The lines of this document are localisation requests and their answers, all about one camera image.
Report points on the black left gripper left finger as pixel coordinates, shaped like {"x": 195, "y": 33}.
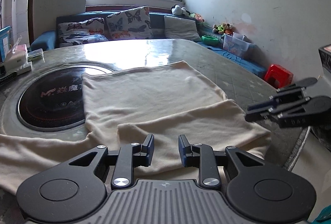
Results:
{"x": 129, "y": 157}

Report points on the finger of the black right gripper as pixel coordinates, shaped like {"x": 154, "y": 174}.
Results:
{"x": 261, "y": 115}
{"x": 273, "y": 101}

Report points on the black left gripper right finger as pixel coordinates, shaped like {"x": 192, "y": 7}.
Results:
{"x": 204, "y": 158}

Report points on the cream knit garment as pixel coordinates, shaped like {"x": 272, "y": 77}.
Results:
{"x": 125, "y": 107}

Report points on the red plastic stool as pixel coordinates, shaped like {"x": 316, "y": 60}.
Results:
{"x": 278, "y": 76}

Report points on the blue sofa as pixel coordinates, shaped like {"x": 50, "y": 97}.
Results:
{"x": 49, "y": 39}

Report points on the clear plastic storage box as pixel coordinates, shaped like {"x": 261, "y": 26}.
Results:
{"x": 238, "y": 47}

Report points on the green brown plush toy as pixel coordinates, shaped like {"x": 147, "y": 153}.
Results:
{"x": 224, "y": 28}

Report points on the green plastic basin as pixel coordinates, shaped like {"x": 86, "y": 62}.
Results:
{"x": 210, "y": 41}

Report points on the round black induction cooktop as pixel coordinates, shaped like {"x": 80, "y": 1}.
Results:
{"x": 54, "y": 101}

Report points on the plain beige cushion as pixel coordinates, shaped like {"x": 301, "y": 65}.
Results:
{"x": 180, "y": 28}

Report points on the butterfly pillow lying flat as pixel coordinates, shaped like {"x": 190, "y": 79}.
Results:
{"x": 79, "y": 33}

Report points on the butterfly pillow upright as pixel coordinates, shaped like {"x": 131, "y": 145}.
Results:
{"x": 130, "y": 24}

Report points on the white plush toy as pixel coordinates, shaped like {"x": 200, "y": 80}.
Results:
{"x": 180, "y": 11}

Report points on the teal round tray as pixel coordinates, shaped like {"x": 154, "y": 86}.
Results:
{"x": 7, "y": 77}

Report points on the white box stack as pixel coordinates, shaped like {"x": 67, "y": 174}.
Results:
{"x": 16, "y": 64}

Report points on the clear plastic bag pink contents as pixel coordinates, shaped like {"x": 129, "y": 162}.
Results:
{"x": 18, "y": 50}

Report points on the blue white storage cabinet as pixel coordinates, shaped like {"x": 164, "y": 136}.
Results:
{"x": 5, "y": 42}

